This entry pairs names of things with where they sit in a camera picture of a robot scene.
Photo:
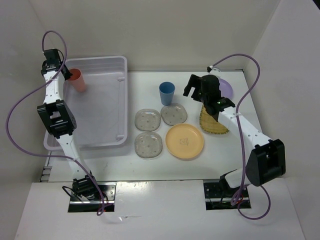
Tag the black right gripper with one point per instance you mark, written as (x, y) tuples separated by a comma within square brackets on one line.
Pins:
[(193, 82)]

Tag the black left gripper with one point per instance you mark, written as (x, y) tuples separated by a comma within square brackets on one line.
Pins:
[(67, 74)]

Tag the pink plastic cup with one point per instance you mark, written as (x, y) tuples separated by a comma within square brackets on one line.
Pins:
[(77, 80)]

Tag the blue plastic cup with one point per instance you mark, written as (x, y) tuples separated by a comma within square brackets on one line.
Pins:
[(166, 91)]

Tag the purple plastic plate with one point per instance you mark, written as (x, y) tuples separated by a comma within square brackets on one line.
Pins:
[(226, 89)]

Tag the clear glass dish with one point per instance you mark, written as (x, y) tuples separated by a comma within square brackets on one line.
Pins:
[(147, 120), (174, 114), (148, 145)]

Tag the woven bamboo tray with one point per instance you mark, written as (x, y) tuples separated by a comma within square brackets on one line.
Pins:
[(209, 125)]

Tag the yellow plastic plate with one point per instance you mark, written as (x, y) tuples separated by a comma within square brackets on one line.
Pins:
[(184, 141)]

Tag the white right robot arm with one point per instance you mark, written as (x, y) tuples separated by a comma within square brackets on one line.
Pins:
[(264, 157)]

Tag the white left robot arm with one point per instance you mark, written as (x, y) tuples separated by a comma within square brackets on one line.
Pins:
[(60, 125)]

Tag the translucent plastic bin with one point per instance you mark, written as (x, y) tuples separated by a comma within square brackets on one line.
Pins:
[(101, 111)]

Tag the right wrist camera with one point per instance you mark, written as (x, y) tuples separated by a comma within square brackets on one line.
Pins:
[(211, 70)]

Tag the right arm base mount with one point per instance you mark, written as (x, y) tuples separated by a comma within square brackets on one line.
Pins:
[(216, 199)]

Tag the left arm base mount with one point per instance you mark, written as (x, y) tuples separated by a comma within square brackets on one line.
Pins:
[(82, 204)]

